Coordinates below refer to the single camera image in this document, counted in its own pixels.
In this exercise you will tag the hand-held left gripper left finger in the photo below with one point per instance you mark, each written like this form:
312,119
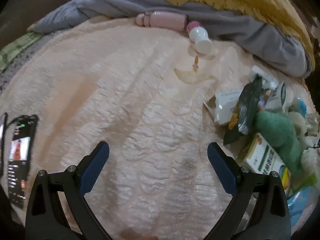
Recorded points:
96,167

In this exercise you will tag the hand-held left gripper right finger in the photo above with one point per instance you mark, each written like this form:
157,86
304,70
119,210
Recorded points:
222,170

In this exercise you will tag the beige cloth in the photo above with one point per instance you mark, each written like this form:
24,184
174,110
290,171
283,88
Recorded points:
297,122

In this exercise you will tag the green white medicine box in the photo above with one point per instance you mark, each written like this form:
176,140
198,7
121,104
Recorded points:
262,157

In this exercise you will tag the flat white box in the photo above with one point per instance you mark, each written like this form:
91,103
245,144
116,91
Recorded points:
225,107

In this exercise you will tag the dark snack packet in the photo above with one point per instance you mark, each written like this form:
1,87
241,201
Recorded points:
246,105

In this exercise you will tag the pink quilted blanket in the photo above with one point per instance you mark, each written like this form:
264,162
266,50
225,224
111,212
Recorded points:
112,92

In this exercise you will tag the black smartphone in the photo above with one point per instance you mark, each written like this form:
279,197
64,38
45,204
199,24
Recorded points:
20,155

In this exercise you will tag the blue plastic packet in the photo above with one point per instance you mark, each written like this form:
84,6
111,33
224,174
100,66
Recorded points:
300,200

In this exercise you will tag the white green carton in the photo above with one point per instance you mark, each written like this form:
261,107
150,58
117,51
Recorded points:
280,97

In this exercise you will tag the white bottle pink cap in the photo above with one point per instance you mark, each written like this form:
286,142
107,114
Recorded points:
200,37

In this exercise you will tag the grey quilt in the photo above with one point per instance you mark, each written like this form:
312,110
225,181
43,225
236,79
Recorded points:
262,37

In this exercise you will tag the green checked cloth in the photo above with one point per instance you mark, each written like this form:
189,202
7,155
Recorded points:
15,50

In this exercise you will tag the pink thermos bottle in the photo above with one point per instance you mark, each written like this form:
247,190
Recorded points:
165,20

